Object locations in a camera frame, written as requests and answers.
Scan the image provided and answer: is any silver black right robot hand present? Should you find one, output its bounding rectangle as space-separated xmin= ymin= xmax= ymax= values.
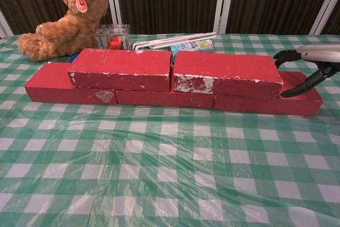
xmin=273 ymin=45 xmax=340 ymax=98

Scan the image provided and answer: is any red brick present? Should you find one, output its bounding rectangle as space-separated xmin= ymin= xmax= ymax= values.
xmin=67 ymin=48 xmax=172 ymax=93
xmin=172 ymin=51 xmax=284 ymax=99
xmin=213 ymin=70 xmax=324 ymax=117
xmin=114 ymin=88 xmax=215 ymax=108
xmin=24 ymin=62 xmax=118 ymax=105

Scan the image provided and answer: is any light blue drink can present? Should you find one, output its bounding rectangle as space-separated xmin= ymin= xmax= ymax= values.
xmin=169 ymin=38 xmax=215 ymax=55

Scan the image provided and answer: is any clear plastic box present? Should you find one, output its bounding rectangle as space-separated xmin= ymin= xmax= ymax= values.
xmin=95 ymin=24 xmax=131 ymax=51

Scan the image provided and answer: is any green checkered tablecloth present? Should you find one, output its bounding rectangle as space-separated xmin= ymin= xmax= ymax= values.
xmin=0 ymin=32 xmax=340 ymax=227

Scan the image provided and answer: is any brown teddy bear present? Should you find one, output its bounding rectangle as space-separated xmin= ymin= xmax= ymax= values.
xmin=17 ymin=0 xmax=112 ymax=62

